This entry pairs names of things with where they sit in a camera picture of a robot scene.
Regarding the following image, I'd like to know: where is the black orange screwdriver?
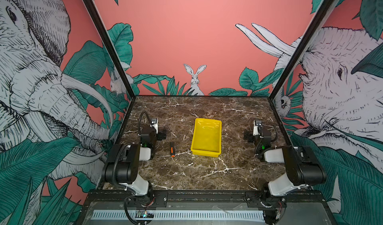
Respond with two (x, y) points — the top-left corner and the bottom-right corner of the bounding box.
(170, 132), (176, 158)

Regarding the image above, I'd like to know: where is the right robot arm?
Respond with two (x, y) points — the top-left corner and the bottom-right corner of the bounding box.
(244, 124), (327, 209)

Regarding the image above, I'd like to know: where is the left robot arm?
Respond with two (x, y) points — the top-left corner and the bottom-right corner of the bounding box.
(101, 126), (167, 207)

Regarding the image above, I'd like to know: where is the yellow plastic bin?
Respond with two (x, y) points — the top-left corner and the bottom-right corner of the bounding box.
(191, 118), (222, 157)

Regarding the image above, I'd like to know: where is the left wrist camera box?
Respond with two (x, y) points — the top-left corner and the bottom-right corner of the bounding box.
(151, 118), (159, 134)

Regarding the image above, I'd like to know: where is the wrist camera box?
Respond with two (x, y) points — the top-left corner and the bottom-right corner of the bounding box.
(252, 120), (262, 136)
(151, 118), (159, 134)

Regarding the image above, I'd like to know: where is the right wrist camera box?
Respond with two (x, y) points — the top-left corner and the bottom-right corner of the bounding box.
(252, 120), (262, 136)

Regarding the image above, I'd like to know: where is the left black corrugated cable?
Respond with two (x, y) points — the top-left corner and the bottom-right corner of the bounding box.
(138, 111), (153, 136)

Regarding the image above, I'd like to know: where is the left black frame post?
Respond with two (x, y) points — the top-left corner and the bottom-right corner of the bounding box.
(82, 0), (136, 100)

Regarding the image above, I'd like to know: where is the black frame post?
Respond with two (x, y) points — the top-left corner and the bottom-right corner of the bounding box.
(82, 0), (136, 100)
(268, 0), (340, 101)

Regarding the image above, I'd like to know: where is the black front mounting rail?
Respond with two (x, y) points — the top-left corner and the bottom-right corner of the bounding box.
(83, 189), (329, 209)

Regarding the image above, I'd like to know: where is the white slotted cable duct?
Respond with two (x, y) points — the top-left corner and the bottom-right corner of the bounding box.
(91, 210), (264, 222)

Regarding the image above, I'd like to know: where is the right black frame post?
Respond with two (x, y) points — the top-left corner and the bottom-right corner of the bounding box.
(268, 0), (340, 101)

